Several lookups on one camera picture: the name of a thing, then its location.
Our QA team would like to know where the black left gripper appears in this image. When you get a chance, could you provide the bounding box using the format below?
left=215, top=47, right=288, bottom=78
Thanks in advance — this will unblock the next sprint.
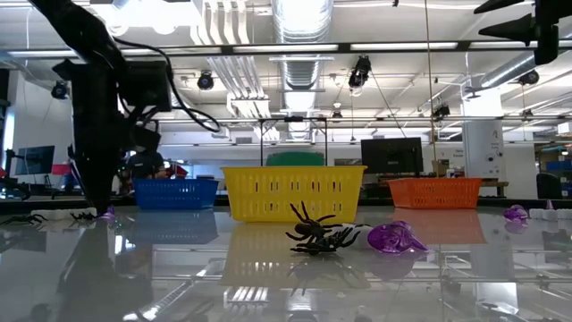
left=52, top=59, right=122, bottom=212

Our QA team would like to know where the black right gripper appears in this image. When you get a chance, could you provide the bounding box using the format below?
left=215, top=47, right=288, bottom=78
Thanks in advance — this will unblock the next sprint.
left=473, top=0, right=572, bottom=66

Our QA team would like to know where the black plastic spider ring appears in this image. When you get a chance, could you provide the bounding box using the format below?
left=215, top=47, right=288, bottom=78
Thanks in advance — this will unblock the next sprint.
left=290, top=222, right=371, bottom=258
left=0, top=213, right=48, bottom=226
left=284, top=200, right=337, bottom=242
left=70, top=211, right=105, bottom=222

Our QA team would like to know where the yellow plastic basket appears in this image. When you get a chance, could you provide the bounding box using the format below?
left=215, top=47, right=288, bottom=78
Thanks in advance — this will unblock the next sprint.
left=222, top=165, right=367, bottom=224

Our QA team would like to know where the person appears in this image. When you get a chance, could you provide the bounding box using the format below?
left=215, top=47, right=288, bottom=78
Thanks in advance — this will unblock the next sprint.
left=124, top=129, right=167, bottom=181

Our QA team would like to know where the black computer monitor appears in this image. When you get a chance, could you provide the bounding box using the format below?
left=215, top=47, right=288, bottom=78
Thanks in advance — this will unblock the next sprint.
left=15, top=145, right=55, bottom=176
left=360, top=137, right=425, bottom=175

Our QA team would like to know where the blue plastic basket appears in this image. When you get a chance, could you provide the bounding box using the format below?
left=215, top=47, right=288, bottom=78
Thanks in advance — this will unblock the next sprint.
left=132, top=178, right=220, bottom=211

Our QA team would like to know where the wooden side table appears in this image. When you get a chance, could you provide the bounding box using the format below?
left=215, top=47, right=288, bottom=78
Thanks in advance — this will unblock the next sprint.
left=480, top=177, right=510, bottom=199

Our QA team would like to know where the black office chair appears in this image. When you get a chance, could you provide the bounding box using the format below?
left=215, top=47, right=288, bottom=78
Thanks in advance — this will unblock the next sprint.
left=535, top=172, right=564, bottom=200

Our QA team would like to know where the orange plastic basket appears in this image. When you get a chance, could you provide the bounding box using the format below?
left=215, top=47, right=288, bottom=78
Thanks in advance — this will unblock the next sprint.
left=387, top=177, right=483, bottom=210

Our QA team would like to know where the green board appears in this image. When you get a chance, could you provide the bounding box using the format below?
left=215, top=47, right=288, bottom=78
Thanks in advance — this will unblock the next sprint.
left=266, top=150, right=325, bottom=168

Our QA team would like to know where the thin hanging cable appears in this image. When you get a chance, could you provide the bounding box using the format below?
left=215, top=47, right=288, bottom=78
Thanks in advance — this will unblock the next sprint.
left=423, top=0, right=438, bottom=176

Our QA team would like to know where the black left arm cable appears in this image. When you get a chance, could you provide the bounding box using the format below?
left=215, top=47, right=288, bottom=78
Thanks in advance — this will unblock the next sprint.
left=111, top=35, right=223, bottom=134

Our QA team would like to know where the black stand frame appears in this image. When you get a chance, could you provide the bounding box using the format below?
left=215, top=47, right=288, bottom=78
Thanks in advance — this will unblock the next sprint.
left=258, top=115, right=330, bottom=168

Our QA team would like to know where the black aluminium table frame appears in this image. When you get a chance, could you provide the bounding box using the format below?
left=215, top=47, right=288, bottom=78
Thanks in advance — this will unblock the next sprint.
left=0, top=195, right=572, bottom=209

